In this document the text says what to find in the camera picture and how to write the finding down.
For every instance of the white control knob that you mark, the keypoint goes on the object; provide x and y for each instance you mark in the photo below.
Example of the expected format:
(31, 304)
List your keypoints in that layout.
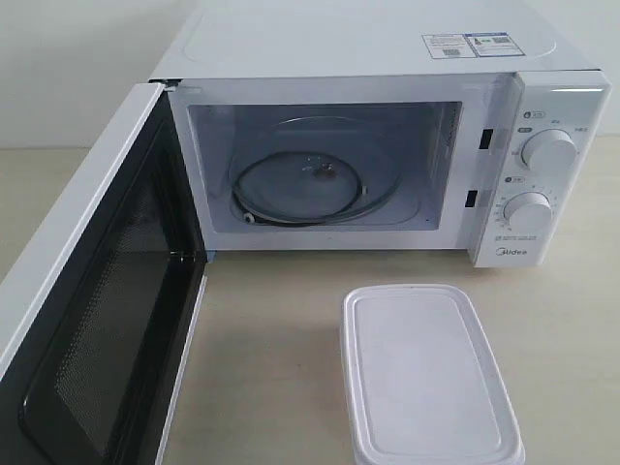
(548, 152)
(528, 212)

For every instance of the glass turntable plate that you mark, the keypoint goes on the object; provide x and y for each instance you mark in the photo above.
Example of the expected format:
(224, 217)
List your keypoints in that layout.
(313, 171)

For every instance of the upper white control knob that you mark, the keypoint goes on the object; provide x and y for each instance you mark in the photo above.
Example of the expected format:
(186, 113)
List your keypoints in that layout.
(548, 152)

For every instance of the white microwave door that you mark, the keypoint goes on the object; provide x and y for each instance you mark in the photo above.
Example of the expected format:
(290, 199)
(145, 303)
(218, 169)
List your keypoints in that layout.
(98, 311)

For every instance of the white plastic lidded container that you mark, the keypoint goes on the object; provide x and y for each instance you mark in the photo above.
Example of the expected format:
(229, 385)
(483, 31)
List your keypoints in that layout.
(422, 384)

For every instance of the white microwave oven body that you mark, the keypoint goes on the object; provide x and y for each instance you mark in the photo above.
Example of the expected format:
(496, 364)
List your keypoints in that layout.
(455, 126)

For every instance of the lower white control knob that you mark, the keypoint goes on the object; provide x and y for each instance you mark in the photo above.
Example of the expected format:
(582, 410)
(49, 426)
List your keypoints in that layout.
(528, 212)

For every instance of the white and blue label sticker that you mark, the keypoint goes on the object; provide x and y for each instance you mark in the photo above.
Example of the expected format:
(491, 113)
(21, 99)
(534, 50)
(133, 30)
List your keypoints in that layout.
(471, 45)

